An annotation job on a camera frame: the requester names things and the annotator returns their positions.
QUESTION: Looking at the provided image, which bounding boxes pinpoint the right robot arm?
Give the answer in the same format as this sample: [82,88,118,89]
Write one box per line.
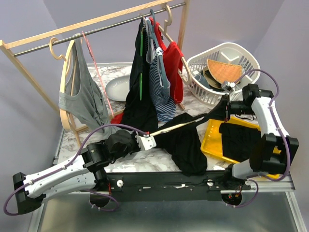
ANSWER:
[209,84,299,189]

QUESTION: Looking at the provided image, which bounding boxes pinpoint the white oval plate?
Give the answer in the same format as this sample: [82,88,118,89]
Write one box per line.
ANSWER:
[105,75,130,102]

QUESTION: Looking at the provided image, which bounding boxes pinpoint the red tank top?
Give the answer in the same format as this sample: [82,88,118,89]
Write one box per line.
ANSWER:
[112,17,183,123]

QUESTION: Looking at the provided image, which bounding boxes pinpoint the hanging black garment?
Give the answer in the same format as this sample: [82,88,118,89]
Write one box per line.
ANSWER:
[121,20,158,132]

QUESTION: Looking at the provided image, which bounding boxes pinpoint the blue grey hanger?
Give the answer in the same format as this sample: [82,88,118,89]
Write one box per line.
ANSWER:
[150,9,169,89]

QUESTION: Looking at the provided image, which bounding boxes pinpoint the black tank top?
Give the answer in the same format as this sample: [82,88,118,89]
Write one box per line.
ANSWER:
[154,110,212,176]

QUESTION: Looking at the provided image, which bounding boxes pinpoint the black mounting rail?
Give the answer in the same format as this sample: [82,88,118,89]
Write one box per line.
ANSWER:
[98,170,251,202]

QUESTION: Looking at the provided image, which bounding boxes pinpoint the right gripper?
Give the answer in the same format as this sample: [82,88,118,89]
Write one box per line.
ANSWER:
[205,94,255,122]

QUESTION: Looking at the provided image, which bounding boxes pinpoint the dark items in basket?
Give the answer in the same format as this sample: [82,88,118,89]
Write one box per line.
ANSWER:
[193,67,223,91]

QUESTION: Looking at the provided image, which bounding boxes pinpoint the black cloth in tray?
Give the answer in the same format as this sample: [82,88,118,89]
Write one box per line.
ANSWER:
[219,123,261,162]

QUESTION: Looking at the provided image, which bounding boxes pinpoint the green plastic hanger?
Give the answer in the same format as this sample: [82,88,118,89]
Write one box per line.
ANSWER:
[139,28,143,101]

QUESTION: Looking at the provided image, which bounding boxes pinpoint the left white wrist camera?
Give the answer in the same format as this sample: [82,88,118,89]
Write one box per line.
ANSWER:
[135,135,156,151]

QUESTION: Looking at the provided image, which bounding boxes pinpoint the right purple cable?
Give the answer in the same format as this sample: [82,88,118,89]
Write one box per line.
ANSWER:
[226,69,290,208]

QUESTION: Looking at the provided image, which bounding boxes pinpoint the yellow plastic tray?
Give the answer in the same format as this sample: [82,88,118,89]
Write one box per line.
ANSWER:
[200,116,283,181]

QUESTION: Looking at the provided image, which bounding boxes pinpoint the wooden clothes rack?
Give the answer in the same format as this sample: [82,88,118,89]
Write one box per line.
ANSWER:
[0,0,191,147]

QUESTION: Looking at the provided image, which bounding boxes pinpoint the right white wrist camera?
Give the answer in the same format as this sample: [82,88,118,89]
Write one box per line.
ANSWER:
[221,81,236,94]

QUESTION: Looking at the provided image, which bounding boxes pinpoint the wooden hanger under grey top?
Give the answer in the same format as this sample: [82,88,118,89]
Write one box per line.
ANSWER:
[49,37,76,132]

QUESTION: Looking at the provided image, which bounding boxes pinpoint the wooden hanger under red top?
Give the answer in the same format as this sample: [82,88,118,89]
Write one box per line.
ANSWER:
[158,0,192,86]

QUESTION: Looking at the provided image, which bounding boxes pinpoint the pink wire hanger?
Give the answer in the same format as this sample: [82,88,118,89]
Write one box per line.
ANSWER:
[82,31,114,118]

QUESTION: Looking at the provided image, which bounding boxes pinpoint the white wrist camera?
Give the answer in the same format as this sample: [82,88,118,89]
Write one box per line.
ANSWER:
[135,135,156,151]
[221,81,236,94]

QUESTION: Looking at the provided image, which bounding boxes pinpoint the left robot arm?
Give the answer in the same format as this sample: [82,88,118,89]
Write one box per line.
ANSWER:
[12,130,140,215]

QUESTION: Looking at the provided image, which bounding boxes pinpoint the white laundry basket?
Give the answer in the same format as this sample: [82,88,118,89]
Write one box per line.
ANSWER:
[187,42,260,106]

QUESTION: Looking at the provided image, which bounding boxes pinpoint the grey tank top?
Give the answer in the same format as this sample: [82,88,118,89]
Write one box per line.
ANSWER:
[58,39,110,131]

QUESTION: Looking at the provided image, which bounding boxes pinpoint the blue striped tank top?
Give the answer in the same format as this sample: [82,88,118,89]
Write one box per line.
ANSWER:
[144,18,176,122]

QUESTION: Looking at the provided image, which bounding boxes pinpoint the cream wooden hanger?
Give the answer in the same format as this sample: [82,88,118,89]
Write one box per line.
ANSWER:
[149,121,195,136]

